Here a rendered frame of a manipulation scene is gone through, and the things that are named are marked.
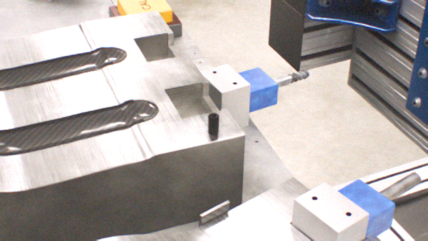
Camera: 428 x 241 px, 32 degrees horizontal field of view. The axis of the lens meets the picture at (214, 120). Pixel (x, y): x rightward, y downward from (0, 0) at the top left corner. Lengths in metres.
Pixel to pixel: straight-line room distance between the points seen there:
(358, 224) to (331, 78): 1.88
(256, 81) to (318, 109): 1.48
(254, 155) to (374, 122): 1.51
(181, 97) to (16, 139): 0.16
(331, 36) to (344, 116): 1.22
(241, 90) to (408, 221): 0.90
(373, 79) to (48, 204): 0.58
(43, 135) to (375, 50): 0.54
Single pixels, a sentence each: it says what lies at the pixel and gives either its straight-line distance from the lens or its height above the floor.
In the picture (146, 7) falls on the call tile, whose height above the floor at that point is 0.84.
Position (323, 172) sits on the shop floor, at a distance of 2.06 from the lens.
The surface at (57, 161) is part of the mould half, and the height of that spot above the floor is 0.88.
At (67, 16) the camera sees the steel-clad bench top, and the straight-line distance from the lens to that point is 1.07.
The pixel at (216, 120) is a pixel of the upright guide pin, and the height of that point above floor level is 0.91.
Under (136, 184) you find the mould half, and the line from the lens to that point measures 0.66.
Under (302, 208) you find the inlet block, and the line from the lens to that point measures 0.61.
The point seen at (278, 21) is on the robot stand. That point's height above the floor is 0.78.
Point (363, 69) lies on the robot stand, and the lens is 1.10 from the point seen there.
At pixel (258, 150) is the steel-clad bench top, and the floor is 0.80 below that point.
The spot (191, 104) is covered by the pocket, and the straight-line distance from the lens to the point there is 0.75.
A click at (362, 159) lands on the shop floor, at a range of 2.13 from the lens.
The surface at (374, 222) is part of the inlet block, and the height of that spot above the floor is 0.86.
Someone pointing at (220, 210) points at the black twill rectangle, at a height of 0.86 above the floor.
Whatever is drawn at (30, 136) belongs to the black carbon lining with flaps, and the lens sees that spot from 0.70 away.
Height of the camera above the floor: 1.28
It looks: 35 degrees down
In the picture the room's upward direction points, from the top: 1 degrees clockwise
